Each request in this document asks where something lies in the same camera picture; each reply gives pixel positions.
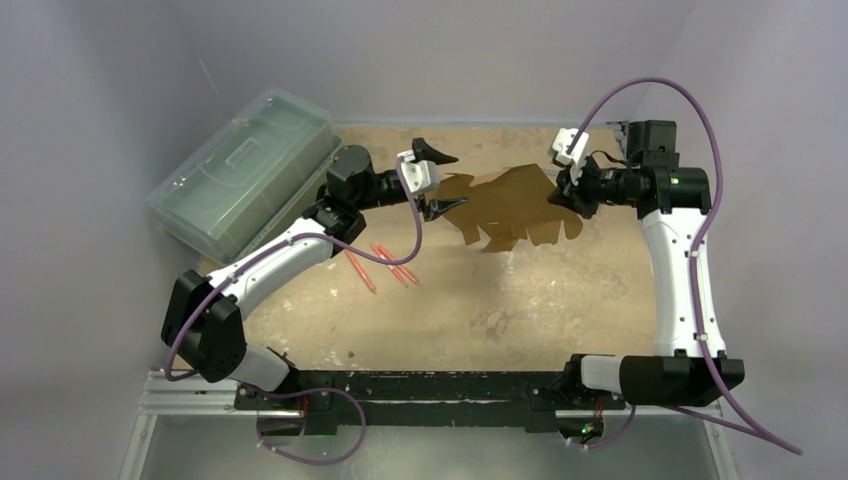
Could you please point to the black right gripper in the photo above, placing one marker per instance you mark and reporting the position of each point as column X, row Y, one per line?
column 582, row 190

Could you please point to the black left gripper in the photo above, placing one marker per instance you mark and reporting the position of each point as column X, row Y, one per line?
column 436, row 206

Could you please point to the brown cardboard box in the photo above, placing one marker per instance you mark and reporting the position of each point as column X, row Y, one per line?
column 507, row 206

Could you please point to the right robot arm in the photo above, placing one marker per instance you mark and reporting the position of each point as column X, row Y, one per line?
column 689, row 366

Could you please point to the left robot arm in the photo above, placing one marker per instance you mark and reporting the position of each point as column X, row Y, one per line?
column 203, row 324

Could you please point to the clear plastic storage box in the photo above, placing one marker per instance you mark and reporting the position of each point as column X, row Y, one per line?
column 250, row 179

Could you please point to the red pen with label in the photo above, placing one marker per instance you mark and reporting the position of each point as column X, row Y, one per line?
column 392, row 268

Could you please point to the pink pen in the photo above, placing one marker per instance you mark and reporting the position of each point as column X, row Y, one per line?
column 361, row 271

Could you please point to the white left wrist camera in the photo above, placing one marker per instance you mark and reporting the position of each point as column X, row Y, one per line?
column 421, row 176

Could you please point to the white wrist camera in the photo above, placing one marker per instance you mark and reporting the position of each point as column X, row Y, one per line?
column 567, row 150
column 421, row 176

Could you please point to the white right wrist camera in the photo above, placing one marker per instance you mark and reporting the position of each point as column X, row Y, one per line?
column 567, row 150

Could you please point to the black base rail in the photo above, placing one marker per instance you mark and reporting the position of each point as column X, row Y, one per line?
column 534, row 401

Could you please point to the aluminium frame rail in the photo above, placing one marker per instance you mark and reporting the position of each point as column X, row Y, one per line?
column 191, row 430

